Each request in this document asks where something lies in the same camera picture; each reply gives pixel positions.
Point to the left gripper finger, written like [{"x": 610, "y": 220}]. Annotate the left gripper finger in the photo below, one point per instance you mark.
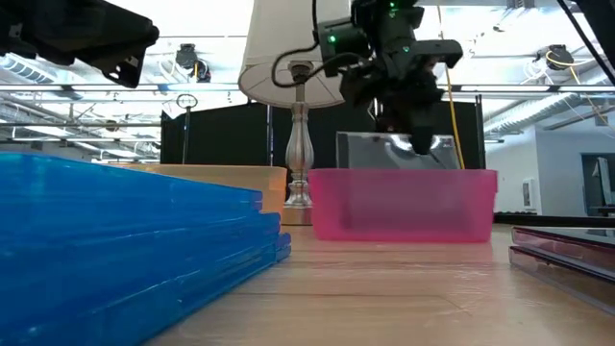
[
  {"x": 125, "y": 69},
  {"x": 105, "y": 31}
]

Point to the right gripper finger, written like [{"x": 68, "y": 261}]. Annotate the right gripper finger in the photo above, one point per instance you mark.
[
  {"x": 424, "y": 139},
  {"x": 391, "y": 125}
]

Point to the clear jewel case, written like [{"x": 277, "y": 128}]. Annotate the clear jewel case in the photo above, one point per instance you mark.
[
  {"x": 365, "y": 154},
  {"x": 567, "y": 279},
  {"x": 567, "y": 247}
]

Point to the blue jewel case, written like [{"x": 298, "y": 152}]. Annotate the blue jewel case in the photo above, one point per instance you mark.
[
  {"x": 144, "y": 202},
  {"x": 192, "y": 247},
  {"x": 192, "y": 293}
]

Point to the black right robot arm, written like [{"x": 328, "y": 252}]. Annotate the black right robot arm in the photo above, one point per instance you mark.
[{"x": 384, "y": 12}]

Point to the pink plastic bin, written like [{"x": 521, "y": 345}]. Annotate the pink plastic bin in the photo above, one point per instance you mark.
[{"x": 408, "y": 206}]

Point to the black light stand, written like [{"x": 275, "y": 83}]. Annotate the black light stand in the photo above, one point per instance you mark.
[{"x": 186, "y": 130}]

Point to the black partition screen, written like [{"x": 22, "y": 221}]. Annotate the black partition screen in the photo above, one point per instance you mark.
[{"x": 216, "y": 134}]

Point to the white shade table lamp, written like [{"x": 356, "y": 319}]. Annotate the white shade table lamp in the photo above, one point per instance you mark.
[{"x": 274, "y": 48}]

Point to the orange plastic bin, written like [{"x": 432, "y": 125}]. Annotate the orange plastic bin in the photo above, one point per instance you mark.
[{"x": 216, "y": 185}]

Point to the dark framed window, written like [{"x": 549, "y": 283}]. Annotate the dark framed window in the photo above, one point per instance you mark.
[{"x": 598, "y": 180}]

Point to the black ceiling camera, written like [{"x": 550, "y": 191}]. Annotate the black ceiling camera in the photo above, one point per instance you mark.
[
  {"x": 557, "y": 56},
  {"x": 189, "y": 60}
]

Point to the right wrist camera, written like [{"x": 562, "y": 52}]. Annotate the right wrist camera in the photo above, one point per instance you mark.
[{"x": 343, "y": 41}]

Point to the white wall box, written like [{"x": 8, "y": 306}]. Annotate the white wall box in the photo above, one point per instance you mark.
[{"x": 528, "y": 192}]

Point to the black table frame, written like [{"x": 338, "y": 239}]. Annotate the black table frame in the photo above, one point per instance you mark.
[{"x": 552, "y": 220}]

